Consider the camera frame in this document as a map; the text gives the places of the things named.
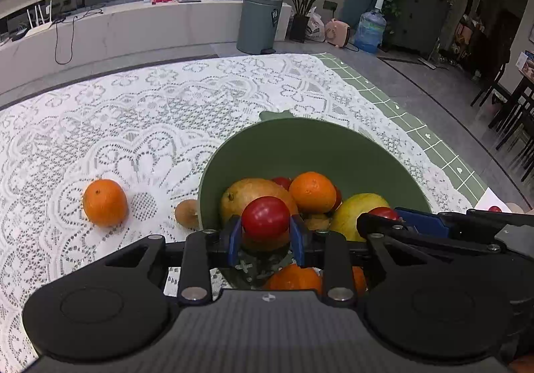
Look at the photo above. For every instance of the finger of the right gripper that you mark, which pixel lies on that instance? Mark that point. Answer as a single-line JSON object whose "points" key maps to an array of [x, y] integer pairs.
{"points": [[423, 223], [367, 224]]}

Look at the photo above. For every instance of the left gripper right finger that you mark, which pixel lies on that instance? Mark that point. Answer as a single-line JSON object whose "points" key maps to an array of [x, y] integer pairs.
{"points": [[335, 256]]}

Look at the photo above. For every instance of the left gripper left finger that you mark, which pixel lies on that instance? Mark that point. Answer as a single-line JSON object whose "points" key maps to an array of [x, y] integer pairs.
{"points": [[201, 260]]}

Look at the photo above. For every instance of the yellow green mango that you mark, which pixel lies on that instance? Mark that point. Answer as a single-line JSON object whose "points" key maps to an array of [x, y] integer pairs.
{"points": [[344, 220]]}

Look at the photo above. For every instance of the brown kiwi fruit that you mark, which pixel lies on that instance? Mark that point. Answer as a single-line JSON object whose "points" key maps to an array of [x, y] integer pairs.
{"points": [[186, 214]]}

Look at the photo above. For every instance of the orange mandarin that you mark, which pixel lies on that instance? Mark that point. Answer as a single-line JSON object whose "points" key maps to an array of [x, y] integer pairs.
{"points": [[294, 278], [105, 203], [313, 193], [359, 280]]}

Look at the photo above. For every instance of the green plastic bowl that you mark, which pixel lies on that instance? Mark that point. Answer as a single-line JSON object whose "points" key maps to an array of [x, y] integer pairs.
{"points": [[279, 145]]}

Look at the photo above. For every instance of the small red fruit on paper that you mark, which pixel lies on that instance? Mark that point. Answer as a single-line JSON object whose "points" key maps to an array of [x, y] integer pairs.
{"points": [[495, 208]]}

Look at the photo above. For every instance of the green checked table mat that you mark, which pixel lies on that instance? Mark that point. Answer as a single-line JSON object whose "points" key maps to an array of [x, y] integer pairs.
{"points": [[448, 183]]}

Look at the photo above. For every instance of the white lace tablecloth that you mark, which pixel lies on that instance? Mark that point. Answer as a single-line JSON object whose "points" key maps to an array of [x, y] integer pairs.
{"points": [[151, 130]]}

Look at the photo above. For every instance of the pink piggy appliance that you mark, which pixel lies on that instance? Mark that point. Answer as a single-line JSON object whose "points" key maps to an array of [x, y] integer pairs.
{"points": [[337, 33]]}

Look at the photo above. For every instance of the blue water jug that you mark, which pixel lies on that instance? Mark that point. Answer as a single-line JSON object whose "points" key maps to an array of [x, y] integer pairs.
{"points": [[370, 29]]}

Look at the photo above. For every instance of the grey green trash bin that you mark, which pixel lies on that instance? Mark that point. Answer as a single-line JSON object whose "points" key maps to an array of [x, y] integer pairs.
{"points": [[258, 25]]}

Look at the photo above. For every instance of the white tv console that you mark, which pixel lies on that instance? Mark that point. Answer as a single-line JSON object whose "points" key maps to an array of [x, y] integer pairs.
{"points": [[117, 30]]}

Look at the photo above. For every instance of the white wifi router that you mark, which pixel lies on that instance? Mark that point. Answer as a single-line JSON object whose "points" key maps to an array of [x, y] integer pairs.
{"points": [[39, 18]]}

